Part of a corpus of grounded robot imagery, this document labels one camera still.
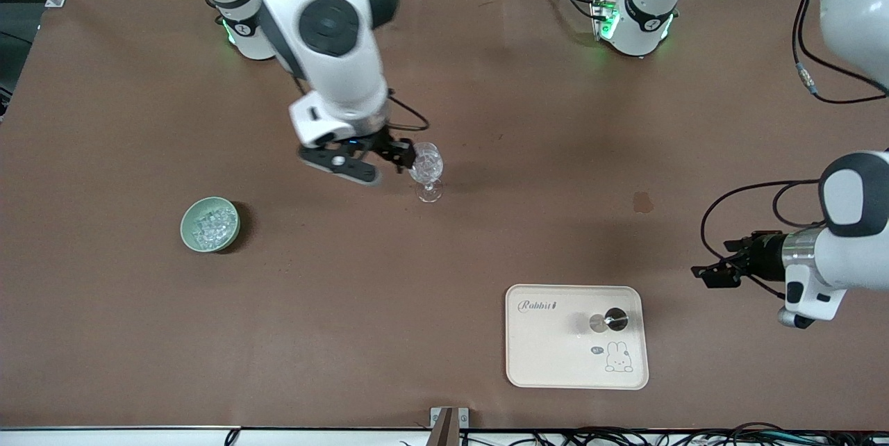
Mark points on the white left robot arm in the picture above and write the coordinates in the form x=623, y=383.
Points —
x=854, y=251

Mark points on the green ceramic bowl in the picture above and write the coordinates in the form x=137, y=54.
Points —
x=189, y=234

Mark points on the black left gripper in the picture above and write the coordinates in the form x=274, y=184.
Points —
x=765, y=258

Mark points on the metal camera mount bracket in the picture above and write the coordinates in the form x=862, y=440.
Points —
x=448, y=425

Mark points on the brown table cover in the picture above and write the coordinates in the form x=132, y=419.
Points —
x=347, y=293

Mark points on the pile of clear ice cubes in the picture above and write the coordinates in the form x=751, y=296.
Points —
x=212, y=224

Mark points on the metal double jigger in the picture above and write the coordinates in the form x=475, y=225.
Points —
x=615, y=319

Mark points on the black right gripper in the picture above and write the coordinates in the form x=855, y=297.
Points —
x=377, y=143

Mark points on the clear wine glass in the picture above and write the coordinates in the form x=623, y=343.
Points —
x=429, y=167

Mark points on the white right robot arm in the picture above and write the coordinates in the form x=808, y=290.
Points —
x=340, y=64

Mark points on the beige rabbit print tray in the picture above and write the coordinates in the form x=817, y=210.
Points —
x=549, y=356

